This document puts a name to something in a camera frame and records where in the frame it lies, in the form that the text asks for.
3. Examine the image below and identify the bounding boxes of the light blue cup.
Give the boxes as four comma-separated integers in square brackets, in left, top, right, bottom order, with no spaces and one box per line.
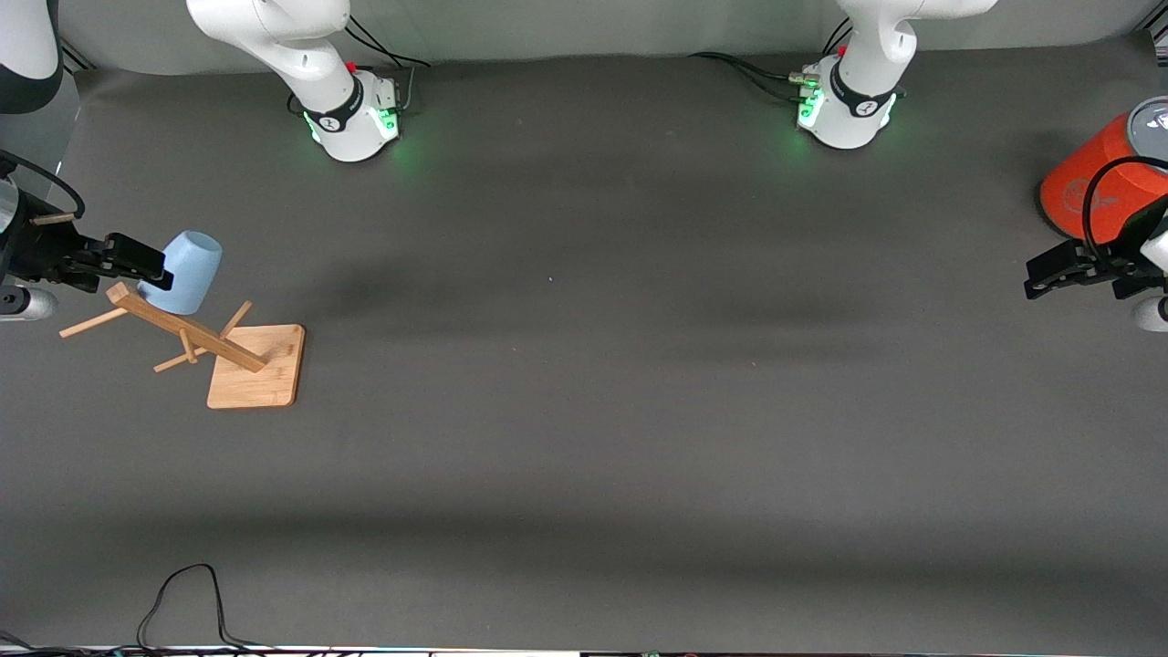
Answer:
[137,230,224,316]

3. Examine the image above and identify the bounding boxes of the wooden cup rack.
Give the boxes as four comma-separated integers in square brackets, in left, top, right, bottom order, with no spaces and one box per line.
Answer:
[59,281,307,410]

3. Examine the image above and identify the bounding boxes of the orange metal can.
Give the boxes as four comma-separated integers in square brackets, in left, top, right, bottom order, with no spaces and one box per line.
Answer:
[1038,96,1168,245]

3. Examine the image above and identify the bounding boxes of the dark grey table mat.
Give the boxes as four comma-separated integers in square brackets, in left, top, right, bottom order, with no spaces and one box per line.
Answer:
[0,32,1168,653]

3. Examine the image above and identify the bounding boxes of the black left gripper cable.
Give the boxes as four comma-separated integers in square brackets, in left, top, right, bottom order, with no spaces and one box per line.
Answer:
[1081,155,1168,266]

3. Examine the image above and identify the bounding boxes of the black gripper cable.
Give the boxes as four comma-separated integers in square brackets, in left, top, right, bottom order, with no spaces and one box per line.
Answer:
[0,151,86,220]
[1081,155,1168,266]

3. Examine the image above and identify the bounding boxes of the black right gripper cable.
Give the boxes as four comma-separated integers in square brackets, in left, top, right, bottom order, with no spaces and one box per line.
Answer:
[0,151,86,220]

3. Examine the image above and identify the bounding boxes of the black right arm base cables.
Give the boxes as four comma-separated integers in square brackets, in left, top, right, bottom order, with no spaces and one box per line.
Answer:
[343,14,432,115]

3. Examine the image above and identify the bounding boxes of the black arm base cables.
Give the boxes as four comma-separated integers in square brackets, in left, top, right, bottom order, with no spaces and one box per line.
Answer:
[343,14,432,115]
[689,18,854,101]

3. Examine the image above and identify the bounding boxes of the black cable loop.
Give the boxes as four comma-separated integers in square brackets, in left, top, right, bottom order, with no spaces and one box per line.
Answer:
[137,563,275,653]

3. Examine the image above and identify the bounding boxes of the black left arm base cables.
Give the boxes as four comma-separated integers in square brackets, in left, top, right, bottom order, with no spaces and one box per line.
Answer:
[689,18,854,101]

